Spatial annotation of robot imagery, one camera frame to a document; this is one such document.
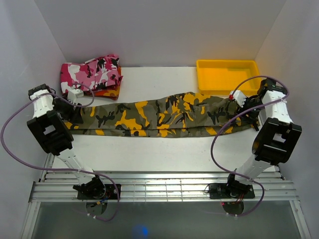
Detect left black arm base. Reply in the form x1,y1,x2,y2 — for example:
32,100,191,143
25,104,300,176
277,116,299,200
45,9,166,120
73,184,117,216

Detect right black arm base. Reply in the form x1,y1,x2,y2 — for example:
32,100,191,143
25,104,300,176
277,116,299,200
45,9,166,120
208,183,255,215

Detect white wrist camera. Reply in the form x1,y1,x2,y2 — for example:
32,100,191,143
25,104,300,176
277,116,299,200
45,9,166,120
229,90,248,108
67,89,84,104

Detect purple cable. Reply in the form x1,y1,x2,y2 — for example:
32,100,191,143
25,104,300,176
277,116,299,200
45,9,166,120
0,83,121,222
200,75,290,217

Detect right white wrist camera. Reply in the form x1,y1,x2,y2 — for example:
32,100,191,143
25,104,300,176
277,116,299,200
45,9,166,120
229,90,248,108

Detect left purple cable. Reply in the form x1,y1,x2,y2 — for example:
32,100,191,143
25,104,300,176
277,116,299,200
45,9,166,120
0,83,121,222

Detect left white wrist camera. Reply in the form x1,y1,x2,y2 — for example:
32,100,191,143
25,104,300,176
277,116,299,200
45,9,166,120
67,89,84,104

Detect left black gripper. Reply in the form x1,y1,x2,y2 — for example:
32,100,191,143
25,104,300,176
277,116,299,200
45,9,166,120
52,96,84,124

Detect aluminium rail frame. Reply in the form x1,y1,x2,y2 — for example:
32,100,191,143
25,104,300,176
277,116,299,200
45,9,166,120
21,167,311,239

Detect olive yellow camouflage trousers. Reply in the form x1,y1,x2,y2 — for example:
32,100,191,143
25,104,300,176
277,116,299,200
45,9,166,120
64,91,255,138

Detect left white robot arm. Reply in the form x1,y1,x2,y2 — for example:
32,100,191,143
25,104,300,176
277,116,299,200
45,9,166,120
27,84,106,199

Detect orange camouflage folded trousers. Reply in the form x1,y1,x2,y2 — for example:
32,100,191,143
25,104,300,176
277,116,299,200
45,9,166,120
75,67,123,100

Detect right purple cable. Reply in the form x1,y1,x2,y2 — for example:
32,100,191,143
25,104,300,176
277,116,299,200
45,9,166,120
200,75,290,217

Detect yellow plastic tray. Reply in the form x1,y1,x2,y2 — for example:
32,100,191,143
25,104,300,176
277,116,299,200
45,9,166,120
196,59,259,96

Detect pink camouflage folded trousers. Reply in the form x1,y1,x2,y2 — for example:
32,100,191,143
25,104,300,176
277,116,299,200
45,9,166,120
60,54,120,95

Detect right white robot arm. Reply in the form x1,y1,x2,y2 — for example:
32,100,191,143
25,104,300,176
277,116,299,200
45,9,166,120
225,78,302,198

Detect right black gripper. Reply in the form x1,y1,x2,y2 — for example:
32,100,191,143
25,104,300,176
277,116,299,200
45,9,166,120
234,94,265,125

